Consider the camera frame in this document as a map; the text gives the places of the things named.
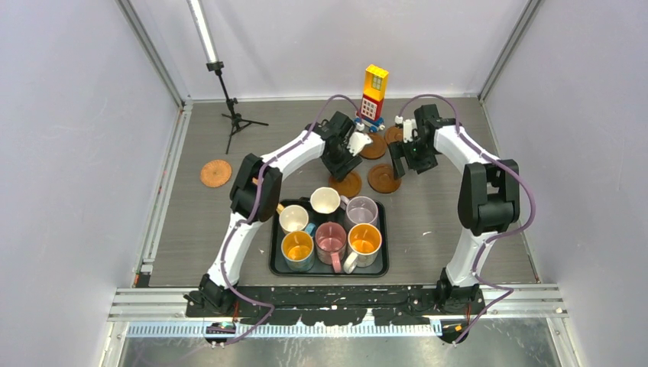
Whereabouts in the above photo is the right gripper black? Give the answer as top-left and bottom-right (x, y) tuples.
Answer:
(388, 135), (438, 180)

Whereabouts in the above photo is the dark wooden coaster four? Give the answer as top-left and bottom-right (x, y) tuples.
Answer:
(328, 171), (362, 198)

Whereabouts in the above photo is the dark wooden coaster two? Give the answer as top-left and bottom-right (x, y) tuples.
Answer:
(384, 125), (403, 145)

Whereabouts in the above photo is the white cup black outside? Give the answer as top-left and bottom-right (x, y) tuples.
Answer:
(304, 187), (342, 225)

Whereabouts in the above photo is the dark wooden coaster one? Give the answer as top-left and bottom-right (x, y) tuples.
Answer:
(359, 133), (387, 160)

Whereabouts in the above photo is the dark wooden coaster three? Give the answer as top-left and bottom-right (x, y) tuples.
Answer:
(368, 164), (401, 194)

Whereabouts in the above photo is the lilac textured mug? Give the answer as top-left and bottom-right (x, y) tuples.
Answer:
(340, 196), (379, 230)

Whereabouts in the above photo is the cream cup yellow handle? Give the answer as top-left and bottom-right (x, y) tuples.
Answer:
(277, 204), (309, 234)

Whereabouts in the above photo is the light woven coaster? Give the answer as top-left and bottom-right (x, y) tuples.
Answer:
(200, 160), (232, 188)

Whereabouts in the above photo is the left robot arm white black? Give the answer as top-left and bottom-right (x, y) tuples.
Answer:
(186, 112), (372, 317)

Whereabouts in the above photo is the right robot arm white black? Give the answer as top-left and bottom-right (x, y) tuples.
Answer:
(388, 104), (520, 314)

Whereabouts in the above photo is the pink patterned mug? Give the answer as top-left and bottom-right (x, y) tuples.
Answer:
(315, 222), (347, 273)

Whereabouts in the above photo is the black serving tray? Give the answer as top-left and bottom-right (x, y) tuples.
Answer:
(268, 196), (390, 278)

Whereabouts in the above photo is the white mug orange inside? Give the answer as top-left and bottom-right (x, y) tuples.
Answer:
(342, 223), (383, 274)

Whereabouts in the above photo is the toy block tower on wheels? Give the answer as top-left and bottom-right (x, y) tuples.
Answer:
(355, 64), (389, 133)

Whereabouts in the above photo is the blue mug yellow inside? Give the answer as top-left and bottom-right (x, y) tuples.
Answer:
(280, 223), (316, 273)

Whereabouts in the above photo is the silver microphone on tripod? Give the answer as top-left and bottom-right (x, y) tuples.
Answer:
(186, 0), (269, 154)

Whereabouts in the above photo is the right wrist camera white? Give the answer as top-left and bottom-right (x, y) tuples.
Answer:
(394, 115), (417, 144)

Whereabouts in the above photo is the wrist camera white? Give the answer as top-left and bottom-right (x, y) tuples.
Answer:
(394, 115), (417, 144)
(347, 132), (373, 156)

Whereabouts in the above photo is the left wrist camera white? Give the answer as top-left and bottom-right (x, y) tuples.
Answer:
(347, 132), (373, 156)

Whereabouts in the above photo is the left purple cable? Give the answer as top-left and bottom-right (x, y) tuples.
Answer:
(209, 94), (361, 347)

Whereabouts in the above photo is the purple cable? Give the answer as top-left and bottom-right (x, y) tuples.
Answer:
(397, 94), (538, 346)
(209, 94), (361, 347)

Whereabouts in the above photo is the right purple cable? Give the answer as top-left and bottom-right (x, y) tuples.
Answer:
(397, 94), (538, 346)

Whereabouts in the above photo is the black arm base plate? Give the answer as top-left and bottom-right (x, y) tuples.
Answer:
(184, 285), (485, 326)

